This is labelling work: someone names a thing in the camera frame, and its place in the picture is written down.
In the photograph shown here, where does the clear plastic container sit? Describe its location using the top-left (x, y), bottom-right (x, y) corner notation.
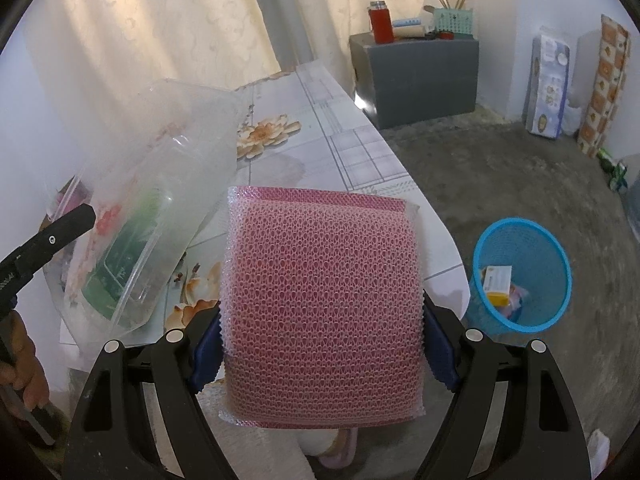
top-left (42, 78), bottom-right (251, 336)

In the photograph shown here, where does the grey cabinet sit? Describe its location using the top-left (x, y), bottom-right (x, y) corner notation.
top-left (349, 30), bottom-right (480, 130)

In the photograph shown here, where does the green plastic bottle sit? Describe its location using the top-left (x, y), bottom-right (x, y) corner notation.
top-left (80, 187), bottom-right (166, 321)

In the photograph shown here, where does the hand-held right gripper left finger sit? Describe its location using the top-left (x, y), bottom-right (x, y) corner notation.
top-left (65, 305), bottom-right (223, 480)

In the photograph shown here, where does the teal utensil basket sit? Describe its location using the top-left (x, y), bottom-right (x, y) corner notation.
top-left (432, 7), bottom-right (474, 38)

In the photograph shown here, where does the person's left hand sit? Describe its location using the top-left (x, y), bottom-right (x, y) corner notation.
top-left (0, 310), bottom-right (51, 411)

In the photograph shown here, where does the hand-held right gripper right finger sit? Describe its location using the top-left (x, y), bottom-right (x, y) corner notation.
top-left (417, 287), bottom-right (592, 480)

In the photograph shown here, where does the white cardboard box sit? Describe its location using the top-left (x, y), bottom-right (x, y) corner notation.
top-left (587, 430), bottom-right (612, 478)

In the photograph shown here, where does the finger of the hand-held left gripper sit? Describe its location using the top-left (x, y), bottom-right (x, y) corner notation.
top-left (0, 204), bottom-right (97, 311)

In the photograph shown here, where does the green crumpled packet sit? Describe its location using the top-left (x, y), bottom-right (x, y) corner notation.
top-left (597, 147), bottom-right (631, 193)

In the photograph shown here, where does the pale pink wrapper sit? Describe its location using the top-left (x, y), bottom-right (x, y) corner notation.
top-left (507, 285), bottom-right (529, 318)

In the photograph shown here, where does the pink snack wrapper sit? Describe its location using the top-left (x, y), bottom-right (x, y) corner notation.
top-left (50, 177), bottom-right (93, 221)

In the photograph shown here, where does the pink bubble wrap sheet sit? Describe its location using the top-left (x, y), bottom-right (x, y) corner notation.
top-left (219, 186), bottom-right (427, 431)

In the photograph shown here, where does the blue mesh basket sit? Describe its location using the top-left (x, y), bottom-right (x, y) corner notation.
top-left (467, 217), bottom-right (572, 338)

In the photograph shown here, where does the large blue water jug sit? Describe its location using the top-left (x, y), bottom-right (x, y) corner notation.
top-left (621, 162), bottom-right (640, 241)

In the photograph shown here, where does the tall white printed box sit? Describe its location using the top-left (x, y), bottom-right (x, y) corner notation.
top-left (525, 26), bottom-right (571, 139)

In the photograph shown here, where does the red thermos flask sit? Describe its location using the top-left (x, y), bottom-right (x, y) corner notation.
top-left (368, 1), bottom-right (395, 45)

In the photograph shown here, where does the orange patterned paper roll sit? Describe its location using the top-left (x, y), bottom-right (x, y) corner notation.
top-left (577, 14), bottom-right (632, 158)

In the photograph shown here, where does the floral plaid tablecloth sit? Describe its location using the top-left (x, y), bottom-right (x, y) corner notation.
top-left (59, 62), bottom-right (473, 346)

